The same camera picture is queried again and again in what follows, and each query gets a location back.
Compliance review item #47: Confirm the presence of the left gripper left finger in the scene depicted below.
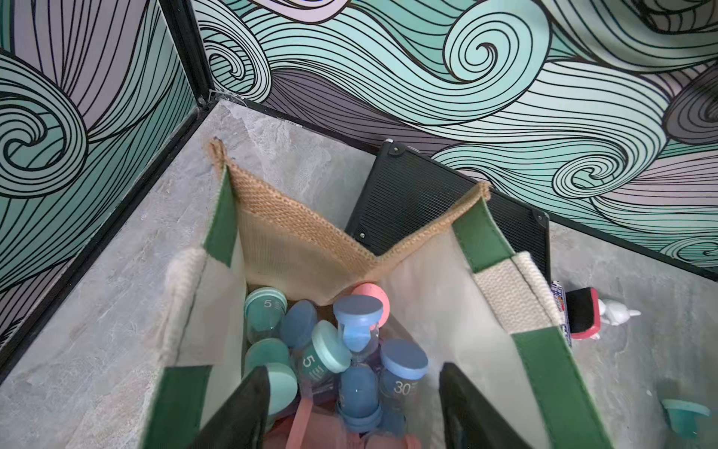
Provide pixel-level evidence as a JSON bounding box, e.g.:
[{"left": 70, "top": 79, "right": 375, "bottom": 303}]
[{"left": 188, "top": 366, "right": 270, "bottom": 448}]

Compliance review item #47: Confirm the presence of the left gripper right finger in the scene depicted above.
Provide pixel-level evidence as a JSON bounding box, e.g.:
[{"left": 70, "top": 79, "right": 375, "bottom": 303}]
[{"left": 439, "top": 362, "right": 530, "bottom": 448}]

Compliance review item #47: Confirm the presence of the blue hourglass thirty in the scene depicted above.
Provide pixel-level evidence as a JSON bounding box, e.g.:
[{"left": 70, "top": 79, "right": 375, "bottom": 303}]
[{"left": 379, "top": 339, "right": 429, "bottom": 437}]

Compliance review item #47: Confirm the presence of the green hourglass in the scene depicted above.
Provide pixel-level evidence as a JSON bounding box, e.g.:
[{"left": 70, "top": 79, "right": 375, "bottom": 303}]
[
  {"left": 661, "top": 398, "right": 712, "bottom": 440},
  {"left": 294, "top": 320, "right": 352, "bottom": 388},
  {"left": 244, "top": 286, "right": 288, "bottom": 344}
]

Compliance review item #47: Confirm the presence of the blue hourglass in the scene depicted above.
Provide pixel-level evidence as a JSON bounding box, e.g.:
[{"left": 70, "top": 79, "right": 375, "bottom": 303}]
[
  {"left": 333, "top": 295, "right": 383, "bottom": 362},
  {"left": 337, "top": 364, "right": 383, "bottom": 433}
]

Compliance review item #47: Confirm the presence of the pink hourglass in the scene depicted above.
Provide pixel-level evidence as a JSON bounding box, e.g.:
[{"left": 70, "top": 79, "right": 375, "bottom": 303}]
[{"left": 350, "top": 281, "right": 392, "bottom": 329}]

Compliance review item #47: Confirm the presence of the blue card box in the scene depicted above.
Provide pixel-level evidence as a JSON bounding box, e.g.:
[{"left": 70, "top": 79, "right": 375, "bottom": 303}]
[{"left": 550, "top": 281, "right": 572, "bottom": 347}]

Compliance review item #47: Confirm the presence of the white rabbit figurine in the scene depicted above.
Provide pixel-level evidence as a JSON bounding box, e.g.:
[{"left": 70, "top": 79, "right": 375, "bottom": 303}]
[{"left": 567, "top": 287, "right": 641, "bottom": 340}]

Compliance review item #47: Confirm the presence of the black ribbed case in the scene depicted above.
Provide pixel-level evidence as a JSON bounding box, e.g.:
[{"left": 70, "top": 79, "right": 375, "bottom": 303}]
[{"left": 345, "top": 140, "right": 551, "bottom": 281}]

